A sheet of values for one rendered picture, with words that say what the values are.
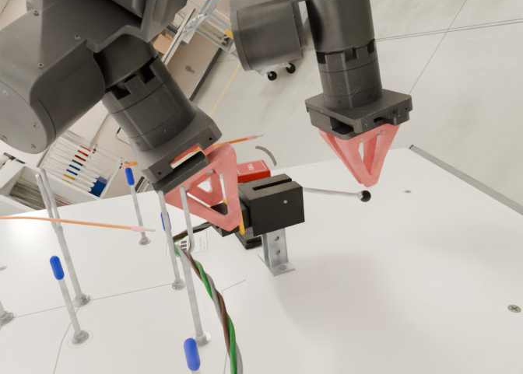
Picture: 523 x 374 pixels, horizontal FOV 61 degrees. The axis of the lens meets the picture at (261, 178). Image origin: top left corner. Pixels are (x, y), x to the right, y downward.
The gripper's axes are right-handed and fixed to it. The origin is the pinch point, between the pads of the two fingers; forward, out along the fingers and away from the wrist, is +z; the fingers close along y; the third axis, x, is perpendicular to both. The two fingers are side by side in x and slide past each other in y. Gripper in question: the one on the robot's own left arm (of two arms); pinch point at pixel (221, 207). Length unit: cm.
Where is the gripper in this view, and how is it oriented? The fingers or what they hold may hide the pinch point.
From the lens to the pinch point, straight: 41.2
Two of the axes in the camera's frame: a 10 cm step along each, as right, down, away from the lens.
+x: 8.1, -5.7, 1.2
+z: 4.6, 7.4, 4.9
